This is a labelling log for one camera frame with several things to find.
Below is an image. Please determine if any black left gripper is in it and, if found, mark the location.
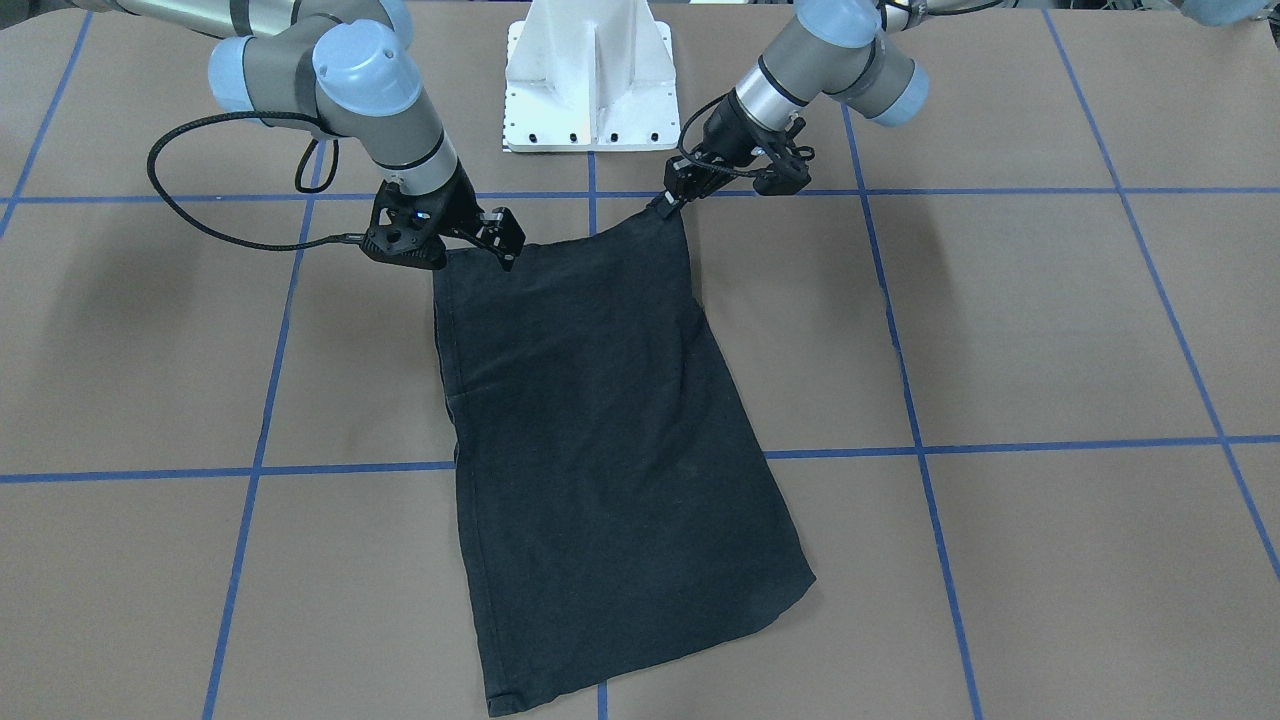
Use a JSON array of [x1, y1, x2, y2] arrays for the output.
[[654, 92, 815, 222]]

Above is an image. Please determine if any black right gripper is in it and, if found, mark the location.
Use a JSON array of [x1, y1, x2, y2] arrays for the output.
[[360, 167, 526, 272]]

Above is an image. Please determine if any black graphic t-shirt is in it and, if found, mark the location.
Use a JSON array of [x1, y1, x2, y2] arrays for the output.
[[433, 209, 815, 717]]

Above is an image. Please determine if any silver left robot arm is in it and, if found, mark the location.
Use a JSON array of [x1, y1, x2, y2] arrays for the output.
[[649, 1, 1001, 218]]

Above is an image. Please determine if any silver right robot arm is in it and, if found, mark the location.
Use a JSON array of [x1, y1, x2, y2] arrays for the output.
[[79, 1, 525, 272]]

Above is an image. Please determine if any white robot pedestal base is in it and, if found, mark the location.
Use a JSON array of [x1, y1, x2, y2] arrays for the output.
[[502, 1, 680, 152]]

